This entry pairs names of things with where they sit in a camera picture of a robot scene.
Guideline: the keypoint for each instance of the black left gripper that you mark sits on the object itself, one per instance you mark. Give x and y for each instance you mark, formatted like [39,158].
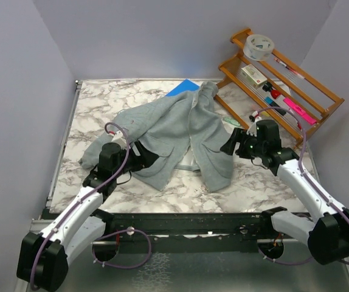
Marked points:
[145,160]

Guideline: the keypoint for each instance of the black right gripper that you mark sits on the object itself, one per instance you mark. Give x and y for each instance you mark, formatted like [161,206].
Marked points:
[238,135]

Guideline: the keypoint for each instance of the grey zip-up jacket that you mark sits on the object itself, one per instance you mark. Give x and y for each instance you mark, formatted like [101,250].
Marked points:
[170,126]

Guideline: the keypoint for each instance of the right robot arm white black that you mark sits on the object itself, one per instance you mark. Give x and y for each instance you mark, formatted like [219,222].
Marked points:
[326,233]

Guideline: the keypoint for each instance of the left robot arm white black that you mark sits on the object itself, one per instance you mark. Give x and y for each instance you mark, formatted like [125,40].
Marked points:
[45,257]

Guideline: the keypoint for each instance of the mint green eraser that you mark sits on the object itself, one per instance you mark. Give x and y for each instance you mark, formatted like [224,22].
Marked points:
[232,121]

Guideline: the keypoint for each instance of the yellow highlighter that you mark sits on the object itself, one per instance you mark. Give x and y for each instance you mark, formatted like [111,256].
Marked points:
[264,113]

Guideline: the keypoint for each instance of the blue black highlighter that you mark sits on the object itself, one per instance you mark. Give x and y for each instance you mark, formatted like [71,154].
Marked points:
[277,107]

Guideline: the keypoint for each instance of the pink highlighter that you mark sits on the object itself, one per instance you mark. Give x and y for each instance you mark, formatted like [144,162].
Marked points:
[300,111]

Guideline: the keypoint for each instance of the wooden two-tier rack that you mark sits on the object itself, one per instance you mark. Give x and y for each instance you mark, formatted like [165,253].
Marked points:
[298,102]

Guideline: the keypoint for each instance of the white green small box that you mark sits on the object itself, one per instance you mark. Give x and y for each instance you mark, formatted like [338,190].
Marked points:
[253,76]

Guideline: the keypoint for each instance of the blue paper sheet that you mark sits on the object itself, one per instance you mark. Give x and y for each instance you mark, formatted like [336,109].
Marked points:
[185,85]

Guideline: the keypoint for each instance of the red pen on top shelf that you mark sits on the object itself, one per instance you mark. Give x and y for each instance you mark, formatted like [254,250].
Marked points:
[279,61]

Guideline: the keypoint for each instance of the clear tape roll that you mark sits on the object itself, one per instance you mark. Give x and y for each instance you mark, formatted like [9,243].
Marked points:
[258,47]

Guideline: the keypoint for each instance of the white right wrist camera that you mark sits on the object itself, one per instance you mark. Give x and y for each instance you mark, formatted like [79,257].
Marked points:
[254,118]

